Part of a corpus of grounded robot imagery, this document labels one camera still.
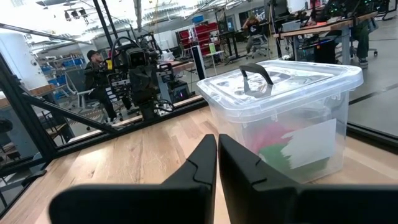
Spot black computer tower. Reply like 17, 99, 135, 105
169, 80, 191, 102

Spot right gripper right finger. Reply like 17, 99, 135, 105
218, 134, 398, 224

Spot red storage bins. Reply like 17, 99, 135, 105
178, 21, 219, 57

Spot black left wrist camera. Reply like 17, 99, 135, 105
126, 48, 149, 68

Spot black tall narrow tower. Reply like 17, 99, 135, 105
190, 45, 207, 81

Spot blue storage bins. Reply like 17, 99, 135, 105
39, 55, 86, 90

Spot red bandage roll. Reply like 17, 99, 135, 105
248, 123, 295, 154

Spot wood top workbench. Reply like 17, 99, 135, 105
272, 11, 379, 66
155, 60, 196, 103

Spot person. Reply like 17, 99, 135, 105
241, 15, 264, 58
83, 49, 125, 124
350, 18, 379, 68

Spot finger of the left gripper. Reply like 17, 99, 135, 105
143, 65, 160, 105
128, 67, 144, 105

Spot clear plastic storage box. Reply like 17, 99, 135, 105
196, 59, 364, 184

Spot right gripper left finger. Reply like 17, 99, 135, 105
48, 134, 218, 224

